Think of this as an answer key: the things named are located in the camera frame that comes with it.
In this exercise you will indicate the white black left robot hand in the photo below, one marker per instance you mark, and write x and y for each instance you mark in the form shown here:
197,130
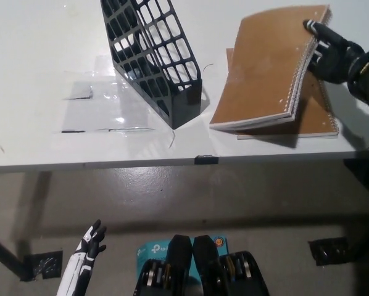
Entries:
79,265

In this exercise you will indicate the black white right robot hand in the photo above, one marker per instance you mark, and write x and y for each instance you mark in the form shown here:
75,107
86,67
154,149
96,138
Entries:
332,58

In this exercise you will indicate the transparent plastic sheet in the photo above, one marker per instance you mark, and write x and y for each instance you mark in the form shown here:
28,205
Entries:
92,111

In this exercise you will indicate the black robot body blocks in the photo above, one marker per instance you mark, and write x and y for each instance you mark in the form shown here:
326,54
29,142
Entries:
181,256

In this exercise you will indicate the thick brown spiral notebook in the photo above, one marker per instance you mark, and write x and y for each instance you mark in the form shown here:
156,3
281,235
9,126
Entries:
258,77

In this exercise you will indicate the black table frame bar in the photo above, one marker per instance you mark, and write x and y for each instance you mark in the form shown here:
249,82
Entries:
363,175

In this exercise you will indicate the teal router box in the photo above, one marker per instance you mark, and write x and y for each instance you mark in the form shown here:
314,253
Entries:
153,251

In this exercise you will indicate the black mesh book holder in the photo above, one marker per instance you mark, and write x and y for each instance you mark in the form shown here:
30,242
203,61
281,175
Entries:
184,108

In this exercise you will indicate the thin brown spiral notebook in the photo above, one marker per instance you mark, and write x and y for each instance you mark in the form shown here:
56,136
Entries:
314,114

